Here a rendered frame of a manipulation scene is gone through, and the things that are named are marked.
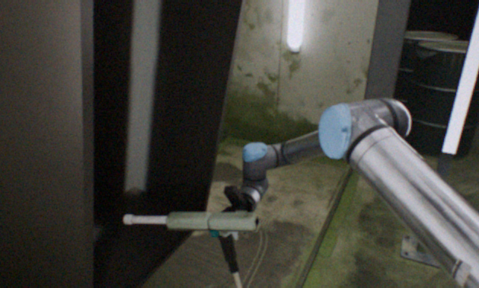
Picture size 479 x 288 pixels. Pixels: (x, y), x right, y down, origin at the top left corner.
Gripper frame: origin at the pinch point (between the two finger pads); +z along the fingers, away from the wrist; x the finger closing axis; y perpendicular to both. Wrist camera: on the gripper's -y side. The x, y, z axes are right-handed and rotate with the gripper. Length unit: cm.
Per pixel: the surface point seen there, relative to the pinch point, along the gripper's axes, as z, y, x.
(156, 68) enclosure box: -25, -49, 25
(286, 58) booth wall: -185, -26, 20
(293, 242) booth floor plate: -74, 58, 2
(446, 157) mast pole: -93, 19, -73
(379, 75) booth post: -179, -6, -44
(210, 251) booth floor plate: -52, 50, 40
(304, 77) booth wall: -184, -10, 9
